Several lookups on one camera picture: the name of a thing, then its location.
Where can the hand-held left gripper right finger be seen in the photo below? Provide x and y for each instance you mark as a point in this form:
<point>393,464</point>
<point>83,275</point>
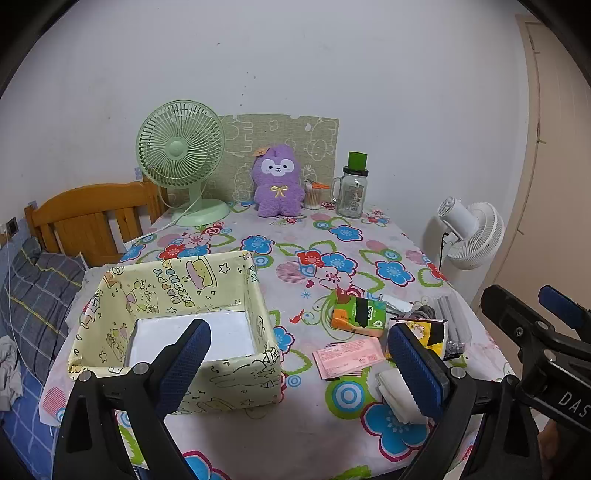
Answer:
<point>415,369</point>

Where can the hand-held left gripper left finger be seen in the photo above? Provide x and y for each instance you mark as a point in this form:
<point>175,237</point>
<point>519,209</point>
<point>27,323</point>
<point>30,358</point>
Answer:
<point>184,364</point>

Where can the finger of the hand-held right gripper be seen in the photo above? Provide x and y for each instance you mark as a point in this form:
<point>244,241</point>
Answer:
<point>561,304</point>
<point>517,323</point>

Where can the white towel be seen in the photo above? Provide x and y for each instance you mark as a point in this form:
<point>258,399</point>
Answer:
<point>392,392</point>

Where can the yellow black snack packet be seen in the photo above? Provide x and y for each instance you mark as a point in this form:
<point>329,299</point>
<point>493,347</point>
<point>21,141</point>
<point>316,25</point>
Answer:
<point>431,334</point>

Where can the striped sock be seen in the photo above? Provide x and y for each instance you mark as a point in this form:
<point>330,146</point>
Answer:
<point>421,313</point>

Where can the grey striped cloth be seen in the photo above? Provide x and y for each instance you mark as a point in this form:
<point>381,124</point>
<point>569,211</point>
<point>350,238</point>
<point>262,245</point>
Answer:
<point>455,318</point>

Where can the silver foil packet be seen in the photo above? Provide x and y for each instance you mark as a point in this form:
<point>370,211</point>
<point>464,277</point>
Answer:
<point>398,304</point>

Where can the pink packet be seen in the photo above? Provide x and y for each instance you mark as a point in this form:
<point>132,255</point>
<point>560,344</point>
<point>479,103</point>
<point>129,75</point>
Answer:
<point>348,357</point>

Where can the green orange tissue pack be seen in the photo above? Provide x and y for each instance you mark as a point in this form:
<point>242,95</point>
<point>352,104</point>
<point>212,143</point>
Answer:
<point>358,316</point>

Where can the yellow cartoon fabric storage box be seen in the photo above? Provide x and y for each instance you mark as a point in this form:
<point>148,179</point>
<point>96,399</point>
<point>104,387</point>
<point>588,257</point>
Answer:
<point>231,290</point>

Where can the small black item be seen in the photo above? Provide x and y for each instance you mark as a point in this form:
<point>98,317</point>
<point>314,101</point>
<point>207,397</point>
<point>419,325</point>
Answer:
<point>455,349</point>

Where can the white standing fan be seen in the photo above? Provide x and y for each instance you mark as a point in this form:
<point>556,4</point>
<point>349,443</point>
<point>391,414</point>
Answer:
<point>475,235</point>

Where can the beige door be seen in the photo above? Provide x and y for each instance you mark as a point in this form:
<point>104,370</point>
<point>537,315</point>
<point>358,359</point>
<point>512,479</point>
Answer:
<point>554,184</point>

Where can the floral tablecloth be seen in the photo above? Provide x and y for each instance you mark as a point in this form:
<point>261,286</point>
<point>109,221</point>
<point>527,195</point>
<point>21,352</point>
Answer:
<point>300,258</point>

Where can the grey plaid pillow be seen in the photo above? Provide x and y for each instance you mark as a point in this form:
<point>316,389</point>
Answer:
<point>37,295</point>

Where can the wooden bed headboard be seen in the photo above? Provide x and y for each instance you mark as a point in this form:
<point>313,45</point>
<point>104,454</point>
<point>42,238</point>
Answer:
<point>92,221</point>

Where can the blue bed sheet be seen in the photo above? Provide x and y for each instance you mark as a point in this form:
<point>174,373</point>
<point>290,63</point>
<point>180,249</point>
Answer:
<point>27,438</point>

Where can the white crumpled cloth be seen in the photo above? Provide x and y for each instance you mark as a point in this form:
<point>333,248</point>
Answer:
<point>9,369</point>

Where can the glass jar mug green lid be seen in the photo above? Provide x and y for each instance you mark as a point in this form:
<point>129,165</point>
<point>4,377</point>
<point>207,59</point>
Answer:
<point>351,194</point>

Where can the cotton swab jar orange lid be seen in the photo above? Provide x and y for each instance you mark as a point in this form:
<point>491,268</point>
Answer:
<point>313,196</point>

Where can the purple plush toy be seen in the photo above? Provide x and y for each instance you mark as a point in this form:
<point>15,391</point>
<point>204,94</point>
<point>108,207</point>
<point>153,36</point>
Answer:
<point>277,184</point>

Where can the green desk fan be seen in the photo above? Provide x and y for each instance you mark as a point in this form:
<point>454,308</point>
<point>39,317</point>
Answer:
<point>178,147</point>

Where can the green cartoon printed board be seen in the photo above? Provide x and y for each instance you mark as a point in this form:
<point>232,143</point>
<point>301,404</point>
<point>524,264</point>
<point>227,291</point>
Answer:
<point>286,134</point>

